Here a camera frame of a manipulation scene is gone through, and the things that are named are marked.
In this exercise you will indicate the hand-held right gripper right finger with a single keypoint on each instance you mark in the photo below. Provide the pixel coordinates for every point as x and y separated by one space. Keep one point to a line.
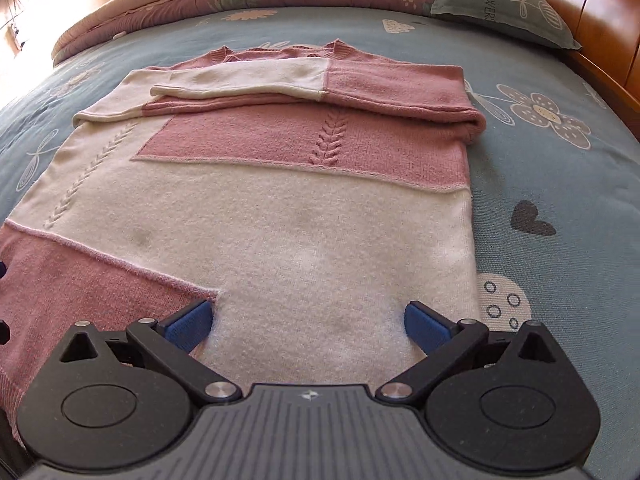
427 327

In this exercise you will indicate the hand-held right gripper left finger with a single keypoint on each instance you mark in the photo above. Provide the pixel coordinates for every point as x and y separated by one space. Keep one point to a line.
190 325

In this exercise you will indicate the pink and cream knit sweater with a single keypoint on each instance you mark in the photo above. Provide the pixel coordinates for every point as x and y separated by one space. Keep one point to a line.
280 220

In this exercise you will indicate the blue floral bed sheet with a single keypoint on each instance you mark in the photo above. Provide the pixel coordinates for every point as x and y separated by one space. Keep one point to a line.
550 185

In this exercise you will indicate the white power strip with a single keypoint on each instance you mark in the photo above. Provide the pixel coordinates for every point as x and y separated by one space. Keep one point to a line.
19 40

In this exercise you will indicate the green printed pillow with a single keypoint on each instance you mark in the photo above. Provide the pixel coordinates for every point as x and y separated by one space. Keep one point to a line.
505 10

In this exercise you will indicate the wooden headboard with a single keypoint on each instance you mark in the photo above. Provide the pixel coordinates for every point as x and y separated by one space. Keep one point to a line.
600 15

